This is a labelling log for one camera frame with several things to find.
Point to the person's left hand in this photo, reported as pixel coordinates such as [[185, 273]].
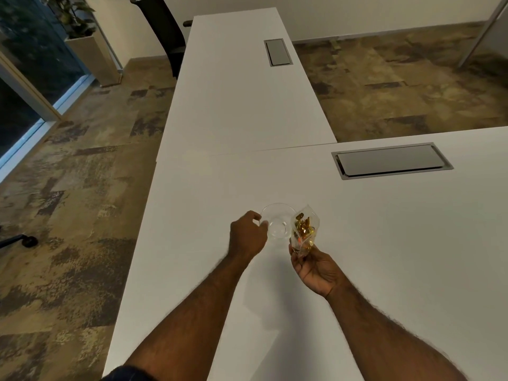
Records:
[[246, 236]]

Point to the person's right hand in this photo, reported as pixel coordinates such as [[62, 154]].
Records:
[[317, 271]]

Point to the person's right thumb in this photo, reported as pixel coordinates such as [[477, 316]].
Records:
[[315, 249]]

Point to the person's left thumb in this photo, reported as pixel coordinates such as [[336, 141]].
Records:
[[254, 215]]

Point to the clear bag of golden candies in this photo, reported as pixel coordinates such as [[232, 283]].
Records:
[[303, 232]]

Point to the clear glass bowl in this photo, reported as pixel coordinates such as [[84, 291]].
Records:
[[277, 224]]

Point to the person's right forearm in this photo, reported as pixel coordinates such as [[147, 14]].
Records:
[[393, 337]]

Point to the person's left forearm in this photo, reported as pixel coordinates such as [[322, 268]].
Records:
[[186, 325]]

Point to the dark blue sleeve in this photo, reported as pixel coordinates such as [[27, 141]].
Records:
[[123, 374]]

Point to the black office chair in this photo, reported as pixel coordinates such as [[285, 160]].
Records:
[[162, 29]]

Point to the white planter pot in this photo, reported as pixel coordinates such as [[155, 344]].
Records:
[[95, 59]]

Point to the black chair base caster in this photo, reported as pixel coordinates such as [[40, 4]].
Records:
[[18, 241]]

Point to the green potted plant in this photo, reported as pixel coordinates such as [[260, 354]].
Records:
[[73, 13]]

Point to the white table leg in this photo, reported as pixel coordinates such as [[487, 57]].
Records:
[[482, 31]]

